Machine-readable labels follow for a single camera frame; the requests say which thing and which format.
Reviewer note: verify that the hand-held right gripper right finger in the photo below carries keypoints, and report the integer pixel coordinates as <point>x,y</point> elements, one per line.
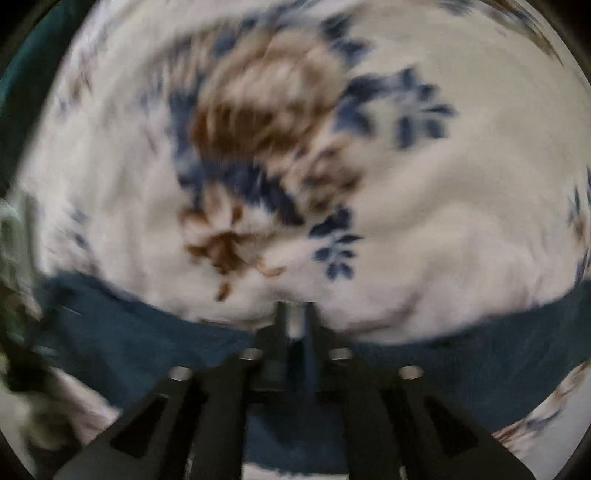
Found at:
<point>310,355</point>

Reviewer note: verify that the dark blue pants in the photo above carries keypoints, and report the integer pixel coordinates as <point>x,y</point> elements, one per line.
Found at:
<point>138,341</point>

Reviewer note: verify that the dark teal cloth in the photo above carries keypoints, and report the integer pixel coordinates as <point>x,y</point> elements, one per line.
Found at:
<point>32,87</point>

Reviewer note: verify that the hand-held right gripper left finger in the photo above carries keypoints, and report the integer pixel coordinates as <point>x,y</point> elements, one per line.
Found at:
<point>276,353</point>

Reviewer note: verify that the floral printed blanket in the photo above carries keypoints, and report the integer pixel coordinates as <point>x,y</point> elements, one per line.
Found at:
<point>415,207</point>

